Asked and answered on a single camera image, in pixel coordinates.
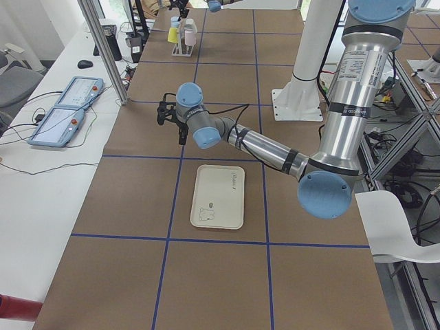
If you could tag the upper teach pendant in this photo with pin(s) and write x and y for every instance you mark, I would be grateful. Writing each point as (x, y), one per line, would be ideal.
(80, 92)

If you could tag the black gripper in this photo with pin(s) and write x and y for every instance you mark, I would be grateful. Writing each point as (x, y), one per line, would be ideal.
(181, 128)
(183, 5)

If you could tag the blue plastic cup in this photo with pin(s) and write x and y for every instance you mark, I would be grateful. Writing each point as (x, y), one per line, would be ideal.
(174, 21)

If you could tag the pink plastic cup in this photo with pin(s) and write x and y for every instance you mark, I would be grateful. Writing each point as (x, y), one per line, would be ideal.
(189, 38)

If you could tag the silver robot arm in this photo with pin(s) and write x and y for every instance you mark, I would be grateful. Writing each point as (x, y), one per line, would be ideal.
(213, 6)
(373, 29)

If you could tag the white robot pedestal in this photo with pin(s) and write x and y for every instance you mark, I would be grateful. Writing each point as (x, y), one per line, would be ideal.
(299, 100)

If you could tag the lower teach pendant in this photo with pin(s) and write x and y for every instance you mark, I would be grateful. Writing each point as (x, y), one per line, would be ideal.
(57, 127)

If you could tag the brown paper table cover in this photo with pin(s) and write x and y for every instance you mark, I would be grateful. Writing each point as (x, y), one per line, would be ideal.
(134, 260)

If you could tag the cream plastic tray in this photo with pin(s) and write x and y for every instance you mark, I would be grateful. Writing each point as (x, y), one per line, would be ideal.
(218, 198)

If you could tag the aluminium frame post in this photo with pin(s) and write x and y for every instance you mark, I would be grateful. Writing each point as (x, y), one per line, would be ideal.
(91, 16)

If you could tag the teach pendant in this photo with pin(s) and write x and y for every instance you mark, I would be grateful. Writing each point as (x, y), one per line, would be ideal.
(80, 92)
(57, 127)

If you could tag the white plastic chair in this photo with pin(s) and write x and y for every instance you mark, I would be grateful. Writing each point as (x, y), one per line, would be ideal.
(388, 232)

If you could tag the black computer mouse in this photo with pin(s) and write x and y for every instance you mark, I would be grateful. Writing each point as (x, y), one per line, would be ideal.
(83, 64)

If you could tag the grey plastic cup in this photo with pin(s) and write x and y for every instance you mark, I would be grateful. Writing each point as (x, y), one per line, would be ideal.
(190, 25)

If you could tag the red cylinder object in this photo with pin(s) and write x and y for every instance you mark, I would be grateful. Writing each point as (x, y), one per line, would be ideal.
(14, 308)

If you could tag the yellow plastic cup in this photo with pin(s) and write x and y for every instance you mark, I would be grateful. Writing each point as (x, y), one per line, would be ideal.
(173, 35)

